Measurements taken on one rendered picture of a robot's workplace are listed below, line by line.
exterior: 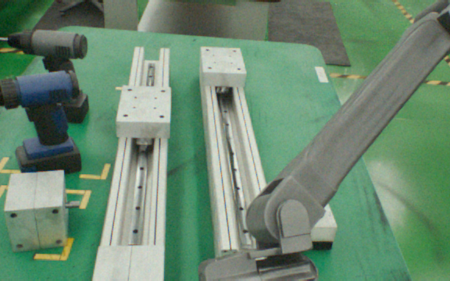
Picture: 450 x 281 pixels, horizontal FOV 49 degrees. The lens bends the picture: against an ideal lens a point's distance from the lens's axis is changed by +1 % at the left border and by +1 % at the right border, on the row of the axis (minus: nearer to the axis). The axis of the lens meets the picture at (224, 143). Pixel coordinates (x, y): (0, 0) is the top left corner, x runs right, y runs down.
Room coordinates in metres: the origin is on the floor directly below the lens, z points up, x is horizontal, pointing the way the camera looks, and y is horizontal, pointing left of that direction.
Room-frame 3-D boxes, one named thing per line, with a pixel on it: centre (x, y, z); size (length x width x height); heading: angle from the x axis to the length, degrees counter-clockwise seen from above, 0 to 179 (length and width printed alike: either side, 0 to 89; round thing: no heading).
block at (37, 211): (0.66, 0.31, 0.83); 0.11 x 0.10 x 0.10; 107
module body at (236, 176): (0.97, -0.01, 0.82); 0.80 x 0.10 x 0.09; 8
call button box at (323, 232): (0.71, -0.16, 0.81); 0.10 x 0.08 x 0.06; 98
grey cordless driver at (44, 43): (1.06, 0.44, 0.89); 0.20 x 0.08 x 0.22; 92
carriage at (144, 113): (0.95, 0.18, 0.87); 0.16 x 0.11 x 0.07; 8
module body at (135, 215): (0.95, 0.18, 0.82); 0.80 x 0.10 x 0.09; 8
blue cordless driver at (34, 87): (0.83, 0.39, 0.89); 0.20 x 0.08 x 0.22; 121
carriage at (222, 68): (1.22, 0.03, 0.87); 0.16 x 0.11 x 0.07; 8
